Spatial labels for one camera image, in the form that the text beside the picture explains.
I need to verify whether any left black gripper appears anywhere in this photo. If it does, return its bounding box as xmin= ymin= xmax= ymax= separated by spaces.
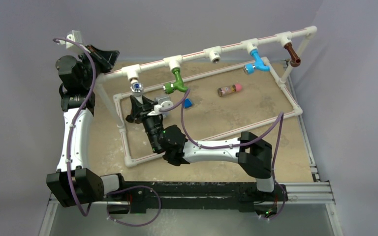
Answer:
xmin=81 ymin=48 xmax=121 ymax=89

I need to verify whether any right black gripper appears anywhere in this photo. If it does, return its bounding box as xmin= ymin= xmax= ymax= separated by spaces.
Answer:
xmin=128 ymin=95 xmax=163 ymax=154

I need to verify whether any white water faucet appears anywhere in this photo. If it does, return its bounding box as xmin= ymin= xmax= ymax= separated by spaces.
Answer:
xmin=129 ymin=77 xmax=144 ymax=96

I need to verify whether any white pvc pipe frame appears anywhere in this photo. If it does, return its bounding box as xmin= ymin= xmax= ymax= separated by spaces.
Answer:
xmin=96 ymin=26 xmax=317 ymax=168

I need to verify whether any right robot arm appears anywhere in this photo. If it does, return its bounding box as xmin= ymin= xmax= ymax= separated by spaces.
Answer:
xmin=126 ymin=95 xmax=276 ymax=200

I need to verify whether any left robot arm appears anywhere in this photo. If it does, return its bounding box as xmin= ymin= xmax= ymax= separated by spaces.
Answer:
xmin=46 ymin=45 xmax=127 ymax=207

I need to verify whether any green water faucet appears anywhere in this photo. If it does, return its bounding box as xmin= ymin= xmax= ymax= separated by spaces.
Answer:
xmin=163 ymin=67 xmax=188 ymax=94

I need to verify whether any blue water faucet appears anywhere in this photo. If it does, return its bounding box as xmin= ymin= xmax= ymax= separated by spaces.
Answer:
xmin=243 ymin=49 xmax=270 ymax=75

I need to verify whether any brown water faucet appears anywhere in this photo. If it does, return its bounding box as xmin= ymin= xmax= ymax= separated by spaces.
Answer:
xmin=284 ymin=42 xmax=301 ymax=67

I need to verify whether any blue cube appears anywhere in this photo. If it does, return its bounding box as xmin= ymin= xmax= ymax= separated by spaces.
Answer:
xmin=183 ymin=98 xmax=193 ymax=109

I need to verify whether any pink capped bottle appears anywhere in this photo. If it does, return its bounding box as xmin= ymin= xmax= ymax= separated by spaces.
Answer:
xmin=217 ymin=84 xmax=243 ymax=97

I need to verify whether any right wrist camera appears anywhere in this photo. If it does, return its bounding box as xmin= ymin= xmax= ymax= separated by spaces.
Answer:
xmin=154 ymin=95 xmax=174 ymax=115

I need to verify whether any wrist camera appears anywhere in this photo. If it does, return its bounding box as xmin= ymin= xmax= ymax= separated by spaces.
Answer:
xmin=65 ymin=30 xmax=84 ymax=55
xmin=154 ymin=95 xmax=174 ymax=115

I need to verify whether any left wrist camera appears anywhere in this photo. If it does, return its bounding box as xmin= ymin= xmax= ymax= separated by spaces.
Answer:
xmin=65 ymin=30 xmax=84 ymax=55

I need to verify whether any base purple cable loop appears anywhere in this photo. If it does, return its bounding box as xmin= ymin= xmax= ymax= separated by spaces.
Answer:
xmin=105 ymin=185 xmax=162 ymax=228

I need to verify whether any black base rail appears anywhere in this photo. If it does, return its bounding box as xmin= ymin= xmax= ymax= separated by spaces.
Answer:
xmin=105 ymin=181 xmax=288 ymax=216

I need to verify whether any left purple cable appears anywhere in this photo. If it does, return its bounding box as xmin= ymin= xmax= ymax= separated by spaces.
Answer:
xmin=52 ymin=38 xmax=97 ymax=217

